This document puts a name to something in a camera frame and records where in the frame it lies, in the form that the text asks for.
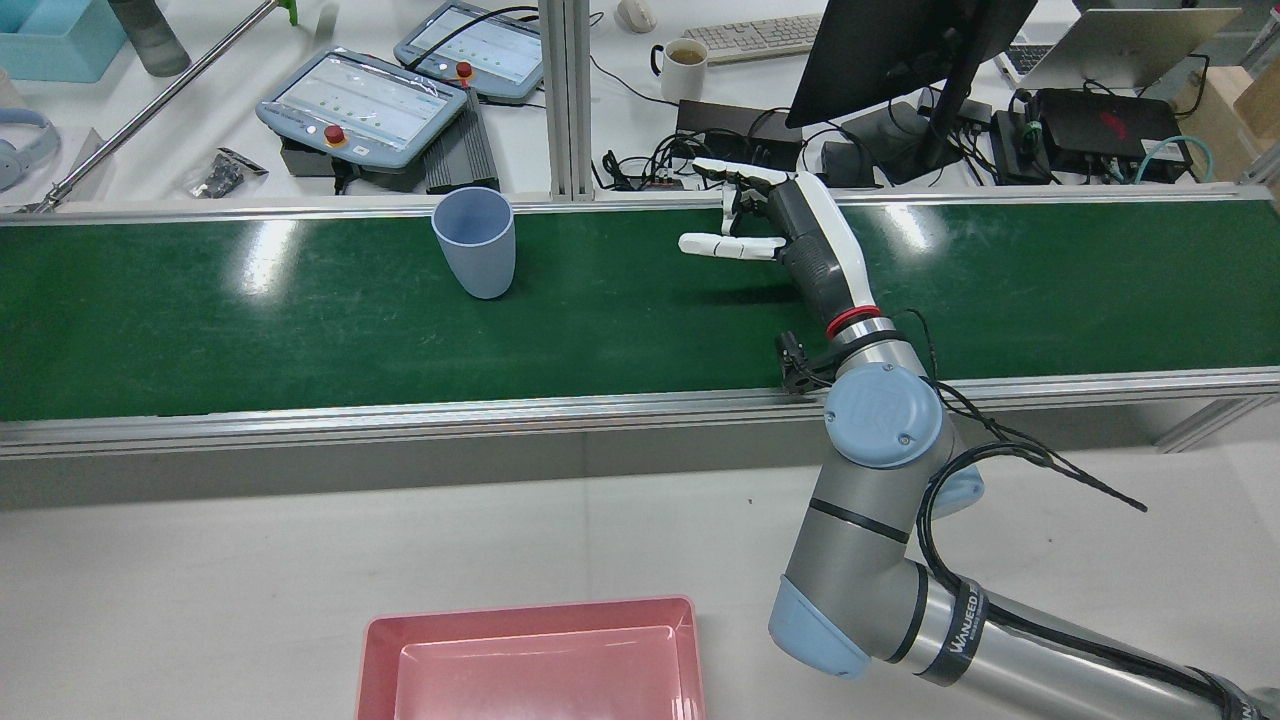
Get pink plastic box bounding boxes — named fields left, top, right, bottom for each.
left=355, top=596, right=707, bottom=720

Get cardboard box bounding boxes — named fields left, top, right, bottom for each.
left=1175, top=65, right=1280, bottom=181

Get aluminium profile post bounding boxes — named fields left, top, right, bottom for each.
left=538, top=0, right=595, bottom=201

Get small black power adapter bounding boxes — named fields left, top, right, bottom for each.
left=822, top=140, right=879, bottom=189

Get light blue storage bin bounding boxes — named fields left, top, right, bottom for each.
left=0, top=0, right=129, bottom=84

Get small grey teach pendant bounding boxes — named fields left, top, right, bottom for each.
left=393, top=2, right=546, bottom=104

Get teal cable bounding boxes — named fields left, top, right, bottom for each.
left=1135, top=135, right=1216, bottom=184

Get grey metal bottle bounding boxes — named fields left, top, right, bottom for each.
left=108, top=0, right=191, bottom=79

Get green conveyor belt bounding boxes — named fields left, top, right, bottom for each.
left=0, top=185, right=1280, bottom=461

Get silver metal rod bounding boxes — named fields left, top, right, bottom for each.
left=18, top=0, right=283, bottom=213

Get black teach pendant cable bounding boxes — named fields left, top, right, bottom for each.
left=405, top=5, right=541, bottom=71

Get white coffee mug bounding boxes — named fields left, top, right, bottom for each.
left=651, top=38, right=710, bottom=103

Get black docking box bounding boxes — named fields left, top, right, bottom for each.
left=676, top=98, right=804, bottom=173

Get plastic bag with black parts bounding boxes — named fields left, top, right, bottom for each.
left=180, top=148, right=269, bottom=199

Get black mini computer red logo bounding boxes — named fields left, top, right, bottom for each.
left=1030, top=88, right=1193, bottom=183

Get silver laptop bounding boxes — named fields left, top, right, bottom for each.
left=995, top=8, right=1243, bottom=93

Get light blue plastic cup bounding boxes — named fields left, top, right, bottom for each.
left=431, top=187, right=517, bottom=300

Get grey white robot right hand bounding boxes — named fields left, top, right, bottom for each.
left=678, top=157, right=883, bottom=338

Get black computer monitor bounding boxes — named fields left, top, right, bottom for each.
left=785, top=0, right=1039, bottom=186

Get large grey teach pendant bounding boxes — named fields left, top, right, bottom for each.
left=256, top=47, right=469, bottom=171

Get black box with green cables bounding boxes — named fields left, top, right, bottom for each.
left=990, top=110, right=1051, bottom=186

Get light blue headphones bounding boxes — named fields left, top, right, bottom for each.
left=0, top=108, right=63, bottom=193

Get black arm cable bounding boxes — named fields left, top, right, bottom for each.
left=893, top=310, right=1241, bottom=716

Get black finned power unit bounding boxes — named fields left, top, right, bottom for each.
left=424, top=88, right=501, bottom=195

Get white computer keyboard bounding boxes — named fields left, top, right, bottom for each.
left=683, top=13, right=826, bottom=66

